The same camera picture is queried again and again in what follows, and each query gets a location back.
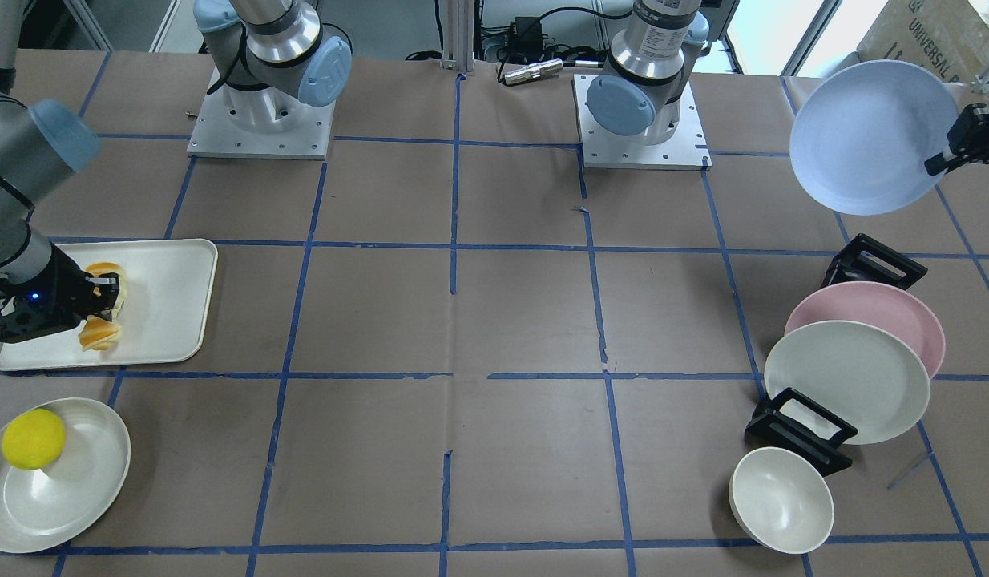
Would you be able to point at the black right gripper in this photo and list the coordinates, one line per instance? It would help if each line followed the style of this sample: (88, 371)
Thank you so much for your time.
(62, 282)

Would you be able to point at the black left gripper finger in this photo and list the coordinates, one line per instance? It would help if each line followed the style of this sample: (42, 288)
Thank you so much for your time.
(967, 141)

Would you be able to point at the striped bread loaf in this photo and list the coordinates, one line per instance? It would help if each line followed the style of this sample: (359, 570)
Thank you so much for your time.
(102, 330)

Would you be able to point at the blue plate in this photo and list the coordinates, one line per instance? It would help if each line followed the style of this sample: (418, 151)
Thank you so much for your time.
(860, 143)

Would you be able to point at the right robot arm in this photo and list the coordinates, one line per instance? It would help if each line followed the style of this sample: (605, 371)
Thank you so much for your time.
(94, 145)

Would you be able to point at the pink plate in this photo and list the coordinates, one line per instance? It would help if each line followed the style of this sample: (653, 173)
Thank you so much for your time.
(885, 306)

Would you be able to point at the cream lemon plate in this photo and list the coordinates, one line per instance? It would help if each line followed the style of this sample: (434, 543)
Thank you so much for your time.
(45, 507)

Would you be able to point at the black plate rack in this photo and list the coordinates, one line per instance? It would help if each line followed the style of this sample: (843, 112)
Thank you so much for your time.
(796, 422)

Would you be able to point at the white rectangular tray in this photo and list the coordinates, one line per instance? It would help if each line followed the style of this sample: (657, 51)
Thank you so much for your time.
(163, 317)

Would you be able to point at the cardboard box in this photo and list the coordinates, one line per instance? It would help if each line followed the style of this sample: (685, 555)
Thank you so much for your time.
(949, 38)

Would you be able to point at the yellow lemon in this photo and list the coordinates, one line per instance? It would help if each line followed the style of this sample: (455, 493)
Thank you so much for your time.
(34, 439)

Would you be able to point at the cream bowl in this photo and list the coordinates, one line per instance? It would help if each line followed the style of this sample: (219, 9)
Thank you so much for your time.
(781, 501)

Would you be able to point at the silver cylindrical connector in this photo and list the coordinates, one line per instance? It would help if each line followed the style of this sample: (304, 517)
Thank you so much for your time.
(532, 72)

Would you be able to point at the black power adapter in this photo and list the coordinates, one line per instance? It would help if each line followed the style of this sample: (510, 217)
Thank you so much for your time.
(525, 36)

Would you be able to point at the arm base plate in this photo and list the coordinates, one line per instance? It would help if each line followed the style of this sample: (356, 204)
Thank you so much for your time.
(264, 124)
(625, 126)

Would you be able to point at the aluminium frame post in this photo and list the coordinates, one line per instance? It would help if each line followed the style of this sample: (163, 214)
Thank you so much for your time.
(459, 35)

